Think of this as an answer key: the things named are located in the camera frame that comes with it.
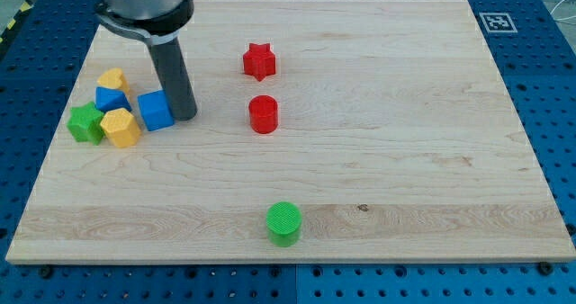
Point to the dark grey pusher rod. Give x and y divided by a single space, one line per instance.
174 79

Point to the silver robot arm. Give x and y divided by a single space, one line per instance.
156 23

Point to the red star block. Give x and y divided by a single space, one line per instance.
259 61

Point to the green star block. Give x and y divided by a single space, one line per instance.
84 123

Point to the blue cube block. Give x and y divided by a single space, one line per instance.
154 110

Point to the yellow heart block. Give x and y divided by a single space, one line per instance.
114 78

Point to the blue triangular block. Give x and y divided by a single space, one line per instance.
107 99

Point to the yellow hexagon block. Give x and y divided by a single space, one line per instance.
121 128

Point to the red cylinder block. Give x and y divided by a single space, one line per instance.
263 114

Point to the wooden board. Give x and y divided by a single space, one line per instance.
397 140

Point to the green cylinder block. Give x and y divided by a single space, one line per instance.
283 222

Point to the white fiducial marker tag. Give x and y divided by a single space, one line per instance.
498 23

